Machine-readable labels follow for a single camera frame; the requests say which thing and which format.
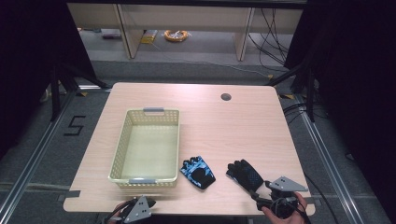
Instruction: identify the yellow packet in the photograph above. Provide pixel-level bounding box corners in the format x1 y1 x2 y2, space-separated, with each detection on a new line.
139 29 159 45

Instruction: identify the black glove with blue dots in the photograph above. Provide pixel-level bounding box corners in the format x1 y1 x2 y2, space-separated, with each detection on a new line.
225 159 265 193

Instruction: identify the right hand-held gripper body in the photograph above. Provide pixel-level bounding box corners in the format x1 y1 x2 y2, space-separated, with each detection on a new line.
256 175 309 219

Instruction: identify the orange cable coil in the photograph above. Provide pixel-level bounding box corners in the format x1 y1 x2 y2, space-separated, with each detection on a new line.
163 29 191 43

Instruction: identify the person's right hand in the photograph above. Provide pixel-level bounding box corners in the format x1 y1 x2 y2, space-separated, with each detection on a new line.
261 191 308 224

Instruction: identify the black tape floor mark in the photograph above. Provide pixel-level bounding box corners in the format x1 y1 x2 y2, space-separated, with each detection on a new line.
64 115 87 137

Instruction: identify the aluminium floor rail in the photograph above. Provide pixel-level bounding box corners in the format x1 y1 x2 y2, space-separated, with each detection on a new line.
295 94 367 224
0 85 111 217

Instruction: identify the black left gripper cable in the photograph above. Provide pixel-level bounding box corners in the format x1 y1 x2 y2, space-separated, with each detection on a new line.
102 203 132 224

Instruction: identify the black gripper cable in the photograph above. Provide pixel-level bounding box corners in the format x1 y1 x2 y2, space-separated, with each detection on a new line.
102 203 132 224
270 173 341 224

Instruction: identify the bundle of black cables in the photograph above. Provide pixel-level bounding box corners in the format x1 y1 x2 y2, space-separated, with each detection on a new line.
247 7 292 66

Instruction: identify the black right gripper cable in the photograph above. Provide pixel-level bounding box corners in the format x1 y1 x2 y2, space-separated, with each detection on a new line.
270 173 341 224

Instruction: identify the yellow plastic basket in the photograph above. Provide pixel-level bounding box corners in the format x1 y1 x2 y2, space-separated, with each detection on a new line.
107 106 180 189

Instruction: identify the blue camouflage fingerless glove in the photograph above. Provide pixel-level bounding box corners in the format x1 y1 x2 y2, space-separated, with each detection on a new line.
179 155 217 190

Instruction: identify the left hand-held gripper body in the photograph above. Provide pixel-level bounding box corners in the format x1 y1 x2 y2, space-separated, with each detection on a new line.
120 194 157 224

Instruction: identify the black metal stand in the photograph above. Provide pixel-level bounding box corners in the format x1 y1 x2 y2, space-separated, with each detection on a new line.
264 60 317 123
49 62 110 122

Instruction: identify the person's left hand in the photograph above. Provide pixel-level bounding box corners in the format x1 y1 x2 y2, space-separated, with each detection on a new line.
106 200 134 224

